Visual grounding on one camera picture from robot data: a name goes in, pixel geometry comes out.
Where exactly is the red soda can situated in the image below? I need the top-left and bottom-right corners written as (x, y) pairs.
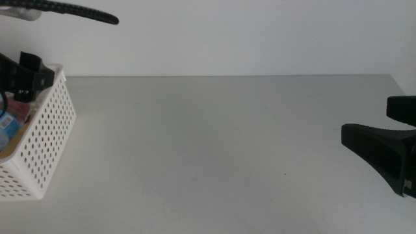
top-left (6, 97), bottom-right (33, 124)

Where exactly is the clear water bottle blue label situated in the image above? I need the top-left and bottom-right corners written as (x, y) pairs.
top-left (0, 92), bottom-right (32, 152)

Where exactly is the yellow tea bottle green label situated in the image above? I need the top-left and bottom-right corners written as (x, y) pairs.
top-left (0, 122), bottom-right (30, 160)

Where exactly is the white perforated plastic basket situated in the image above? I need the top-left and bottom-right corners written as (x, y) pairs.
top-left (0, 64), bottom-right (77, 200)

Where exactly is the thick braided black cable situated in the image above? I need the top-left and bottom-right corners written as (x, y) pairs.
top-left (0, 0), bottom-right (120, 25)

